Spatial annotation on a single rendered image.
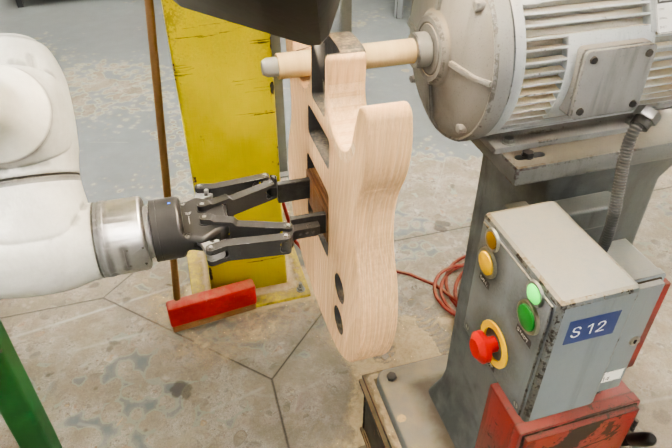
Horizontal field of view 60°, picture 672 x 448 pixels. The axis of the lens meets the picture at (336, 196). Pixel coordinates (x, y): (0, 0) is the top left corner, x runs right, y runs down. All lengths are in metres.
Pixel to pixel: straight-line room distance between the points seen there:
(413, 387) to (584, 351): 0.88
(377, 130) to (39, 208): 0.38
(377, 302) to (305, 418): 1.23
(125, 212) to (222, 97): 1.05
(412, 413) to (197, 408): 0.70
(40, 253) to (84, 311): 1.60
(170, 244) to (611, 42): 0.57
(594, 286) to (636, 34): 0.32
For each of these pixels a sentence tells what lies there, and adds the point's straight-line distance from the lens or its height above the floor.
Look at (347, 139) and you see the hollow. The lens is 0.61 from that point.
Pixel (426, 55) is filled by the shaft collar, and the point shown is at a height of 1.25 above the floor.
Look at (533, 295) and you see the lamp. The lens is 0.64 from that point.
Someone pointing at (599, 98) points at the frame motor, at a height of 1.22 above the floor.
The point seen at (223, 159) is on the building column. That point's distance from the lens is 1.82.
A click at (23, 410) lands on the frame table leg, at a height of 0.55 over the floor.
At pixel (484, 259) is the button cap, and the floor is 1.08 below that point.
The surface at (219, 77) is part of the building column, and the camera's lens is 1.69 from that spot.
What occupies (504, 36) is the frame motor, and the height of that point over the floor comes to 1.30.
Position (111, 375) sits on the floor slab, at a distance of 2.06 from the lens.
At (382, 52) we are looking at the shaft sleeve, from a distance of 0.76.
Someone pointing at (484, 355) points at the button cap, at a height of 0.98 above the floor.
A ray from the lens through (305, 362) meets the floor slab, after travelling 1.97.
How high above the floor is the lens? 1.54
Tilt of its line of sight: 36 degrees down
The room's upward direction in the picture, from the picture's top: straight up
